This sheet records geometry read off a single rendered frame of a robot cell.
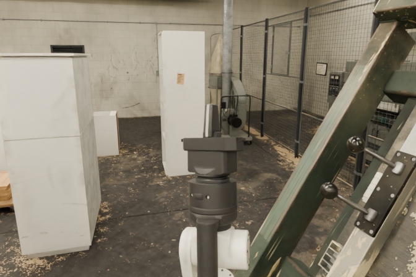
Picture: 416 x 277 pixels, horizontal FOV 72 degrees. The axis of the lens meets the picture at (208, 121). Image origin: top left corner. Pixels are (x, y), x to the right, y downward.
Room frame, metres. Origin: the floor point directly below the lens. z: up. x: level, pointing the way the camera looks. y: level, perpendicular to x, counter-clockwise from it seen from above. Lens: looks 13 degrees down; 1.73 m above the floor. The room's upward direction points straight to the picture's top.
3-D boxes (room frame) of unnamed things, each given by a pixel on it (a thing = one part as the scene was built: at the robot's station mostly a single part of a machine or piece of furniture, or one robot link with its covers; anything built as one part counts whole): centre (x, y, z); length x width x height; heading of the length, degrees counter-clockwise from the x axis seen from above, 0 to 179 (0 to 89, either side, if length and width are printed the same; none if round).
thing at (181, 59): (4.27, 0.40, 1.03); 0.61 x 0.58 x 2.05; 14
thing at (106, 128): (5.02, 1.93, 0.36); 0.58 x 0.45 x 0.72; 104
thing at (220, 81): (6.01, -0.37, 1.10); 1.37 x 0.70 x 2.20; 14
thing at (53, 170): (2.62, 1.43, 0.88); 0.90 x 0.60 x 1.75; 14
